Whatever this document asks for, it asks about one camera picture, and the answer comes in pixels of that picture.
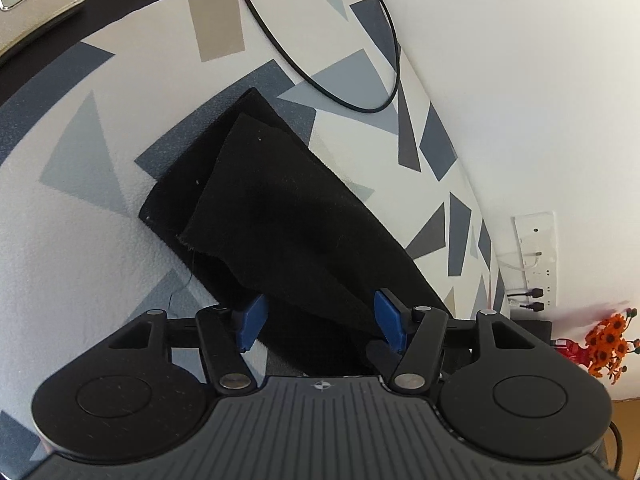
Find black cloth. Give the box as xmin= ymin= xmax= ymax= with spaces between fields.
xmin=137 ymin=87 xmax=453 ymax=378

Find black cable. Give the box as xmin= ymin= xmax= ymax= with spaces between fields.
xmin=225 ymin=0 xmax=401 ymax=114

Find white wall socket plate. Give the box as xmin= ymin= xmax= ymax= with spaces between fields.
xmin=511 ymin=210 xmax=559 ymax=313

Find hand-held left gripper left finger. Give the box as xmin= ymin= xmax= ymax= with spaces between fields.
xmin=107 ymin=294 xmax=271 ymax=392

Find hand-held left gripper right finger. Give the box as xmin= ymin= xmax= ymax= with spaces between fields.
xmin=365 ymin=288 xmax=538 ymax=392

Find clear-cased smartphone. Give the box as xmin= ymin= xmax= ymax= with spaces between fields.
xmin=0 ymin=0 xmax=91 ymax=64

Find geometric patterned bed sheet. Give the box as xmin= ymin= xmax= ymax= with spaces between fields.
xmin=0 ymin=0 xmax=508 ymax=466

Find orange artificial flowers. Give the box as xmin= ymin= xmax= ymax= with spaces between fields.
xmin=560 ymin=306 xmax=640 ymax=386

